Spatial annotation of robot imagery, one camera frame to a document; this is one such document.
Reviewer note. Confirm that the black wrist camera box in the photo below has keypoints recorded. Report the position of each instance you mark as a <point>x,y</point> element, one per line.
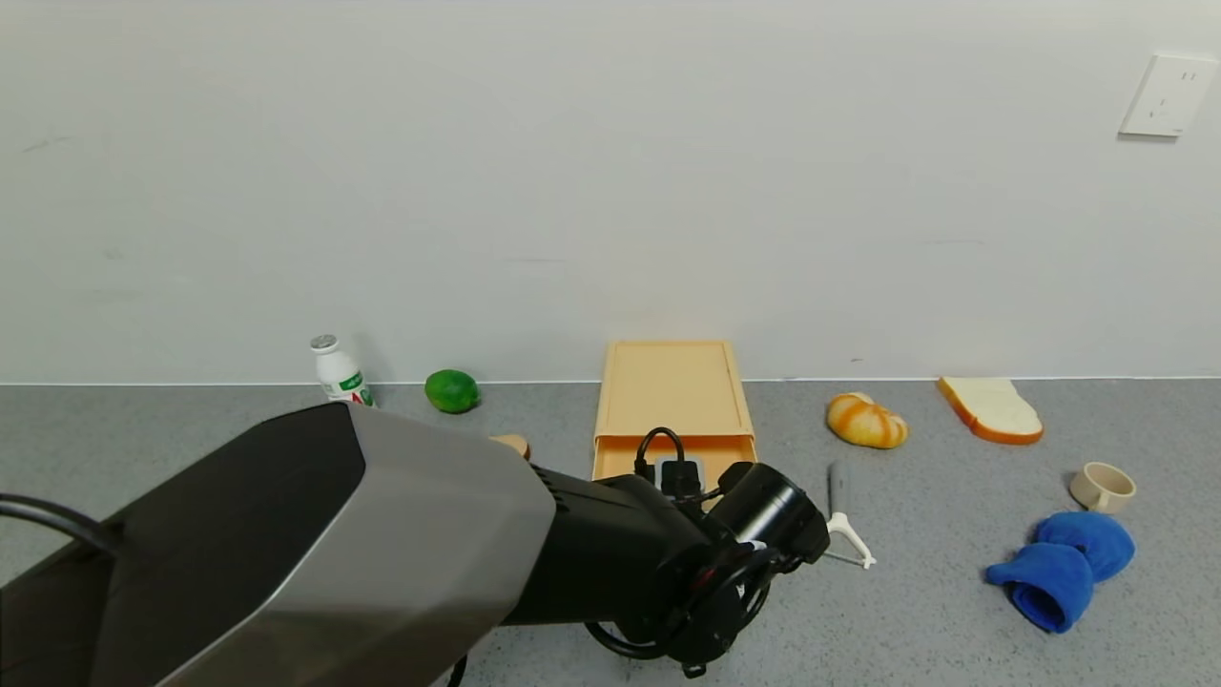
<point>679,477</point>

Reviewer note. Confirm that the left robot arm silver black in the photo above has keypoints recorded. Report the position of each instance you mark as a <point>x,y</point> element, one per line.
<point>382,553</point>

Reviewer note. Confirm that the green lime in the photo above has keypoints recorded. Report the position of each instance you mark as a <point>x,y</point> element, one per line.
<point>452,391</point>

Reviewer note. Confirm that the beige cup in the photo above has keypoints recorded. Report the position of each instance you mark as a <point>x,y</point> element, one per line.
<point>1102,487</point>

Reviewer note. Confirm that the white bread slice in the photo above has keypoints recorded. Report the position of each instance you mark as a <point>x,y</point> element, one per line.
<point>992,408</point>

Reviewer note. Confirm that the blue towel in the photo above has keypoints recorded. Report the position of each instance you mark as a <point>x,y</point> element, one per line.
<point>1059,572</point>

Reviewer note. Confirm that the yellow wooden drawer cabinet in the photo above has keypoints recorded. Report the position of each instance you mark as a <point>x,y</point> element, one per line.
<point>672,382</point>

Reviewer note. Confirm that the orange striped bread roll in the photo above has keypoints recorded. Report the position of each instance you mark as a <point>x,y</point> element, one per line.
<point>866,422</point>

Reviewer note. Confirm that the brown toast slice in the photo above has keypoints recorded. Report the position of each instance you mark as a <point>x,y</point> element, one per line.
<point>515,445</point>

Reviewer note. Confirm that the white drink bottle green label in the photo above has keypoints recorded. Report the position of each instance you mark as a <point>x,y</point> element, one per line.
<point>341,377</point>

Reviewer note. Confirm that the white wall socket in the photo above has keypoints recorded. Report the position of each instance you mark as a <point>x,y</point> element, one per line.
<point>1168,95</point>

